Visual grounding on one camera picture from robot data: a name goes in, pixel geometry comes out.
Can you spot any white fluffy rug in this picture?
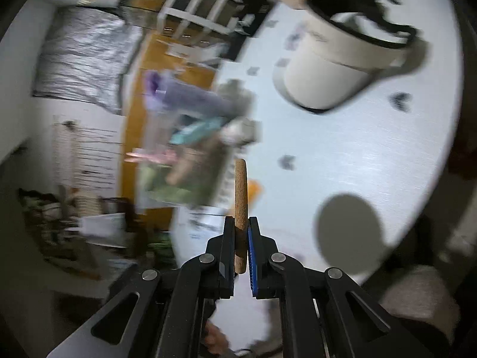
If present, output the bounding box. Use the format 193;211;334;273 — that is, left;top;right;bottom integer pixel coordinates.
380;265;463;329

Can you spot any white tote bag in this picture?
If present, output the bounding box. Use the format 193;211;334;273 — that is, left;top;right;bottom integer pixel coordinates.
78;212;127;249

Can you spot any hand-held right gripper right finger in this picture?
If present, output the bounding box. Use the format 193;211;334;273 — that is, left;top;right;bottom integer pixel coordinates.
248;216;435;358

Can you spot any glass tank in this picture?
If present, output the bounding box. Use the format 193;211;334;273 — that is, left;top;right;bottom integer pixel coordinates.
119;0;179;30

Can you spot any round cork coaster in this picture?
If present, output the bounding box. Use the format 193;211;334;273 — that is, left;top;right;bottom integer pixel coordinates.
234;159;248;274

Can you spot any silver foil sheet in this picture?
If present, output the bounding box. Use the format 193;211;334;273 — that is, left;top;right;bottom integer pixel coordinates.
32;7;144;114

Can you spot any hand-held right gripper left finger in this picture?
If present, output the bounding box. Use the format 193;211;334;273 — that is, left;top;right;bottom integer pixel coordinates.
47;216;236;358

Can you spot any pink toy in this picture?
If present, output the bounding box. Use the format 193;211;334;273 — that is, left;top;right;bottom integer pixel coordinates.
125;148;177;165

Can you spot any white paw print pouch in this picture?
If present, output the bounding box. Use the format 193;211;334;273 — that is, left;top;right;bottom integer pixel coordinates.
173;207;232;265

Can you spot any clear plastic storage container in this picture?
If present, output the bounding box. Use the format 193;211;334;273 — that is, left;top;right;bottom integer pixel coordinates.
136;69;263;209

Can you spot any orange tube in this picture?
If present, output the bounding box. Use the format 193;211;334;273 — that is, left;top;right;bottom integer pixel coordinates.
246;180;263;209

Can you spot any macrame wall hanging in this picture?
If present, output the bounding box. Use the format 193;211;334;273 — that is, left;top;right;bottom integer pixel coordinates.
52;114;125;195

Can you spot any white drawer cabinet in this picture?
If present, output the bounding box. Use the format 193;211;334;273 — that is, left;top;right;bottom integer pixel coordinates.
158;0;243;41

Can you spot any green packaging bag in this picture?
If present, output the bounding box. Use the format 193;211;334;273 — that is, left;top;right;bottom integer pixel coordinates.
149;231;176;265

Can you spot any purple plush toy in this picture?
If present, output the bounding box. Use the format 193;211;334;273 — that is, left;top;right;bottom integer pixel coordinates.
143;70;254;120

